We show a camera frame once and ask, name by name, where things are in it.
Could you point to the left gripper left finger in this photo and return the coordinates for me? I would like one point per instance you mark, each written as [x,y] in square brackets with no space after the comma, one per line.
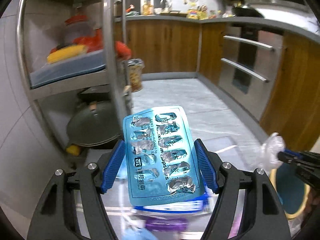
[55,216]

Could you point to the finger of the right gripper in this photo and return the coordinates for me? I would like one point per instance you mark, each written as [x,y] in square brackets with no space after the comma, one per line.
[289,156]

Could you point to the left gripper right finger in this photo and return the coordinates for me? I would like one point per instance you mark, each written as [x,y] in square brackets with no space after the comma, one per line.
[262,216]

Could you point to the clear plastic wrap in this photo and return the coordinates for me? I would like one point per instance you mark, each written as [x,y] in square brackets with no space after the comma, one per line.
[268,156]

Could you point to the blue white wrapper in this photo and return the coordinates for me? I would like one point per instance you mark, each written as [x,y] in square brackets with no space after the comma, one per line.
[196,205]

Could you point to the purple wrapper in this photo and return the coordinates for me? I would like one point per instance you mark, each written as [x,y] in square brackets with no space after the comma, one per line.
[174,224]

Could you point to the blue pill blister pack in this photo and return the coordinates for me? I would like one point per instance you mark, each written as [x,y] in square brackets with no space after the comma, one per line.
[162,166]

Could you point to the wooden kitchen cabinets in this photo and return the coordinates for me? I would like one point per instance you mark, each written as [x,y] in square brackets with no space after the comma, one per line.
[176,48]

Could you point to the patterned floor trash bin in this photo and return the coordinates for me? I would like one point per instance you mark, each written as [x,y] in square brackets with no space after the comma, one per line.
[135,73]

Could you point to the blue bin with yellow rim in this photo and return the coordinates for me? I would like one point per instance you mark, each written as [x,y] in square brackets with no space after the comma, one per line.
[292,191]

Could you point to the small yellow object under shelf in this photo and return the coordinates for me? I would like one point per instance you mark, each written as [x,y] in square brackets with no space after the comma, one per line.
[73,149]

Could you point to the grey pot lid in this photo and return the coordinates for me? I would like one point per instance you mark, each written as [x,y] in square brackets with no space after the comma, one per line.
[94,125]

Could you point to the stainless steel oven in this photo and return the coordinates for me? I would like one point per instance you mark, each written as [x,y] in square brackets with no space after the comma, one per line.
[249,65]

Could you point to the blue grey shelf tray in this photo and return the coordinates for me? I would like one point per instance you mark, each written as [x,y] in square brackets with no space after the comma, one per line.
[65,69]

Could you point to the yellow item on shelf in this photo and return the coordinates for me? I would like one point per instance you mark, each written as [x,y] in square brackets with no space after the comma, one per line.
[57,55]

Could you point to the stainless steel shelf rack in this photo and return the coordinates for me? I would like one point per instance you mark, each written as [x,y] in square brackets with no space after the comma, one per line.
[40,28]

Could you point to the red plastic bag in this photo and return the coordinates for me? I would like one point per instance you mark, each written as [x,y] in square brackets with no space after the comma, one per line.
[80,32]

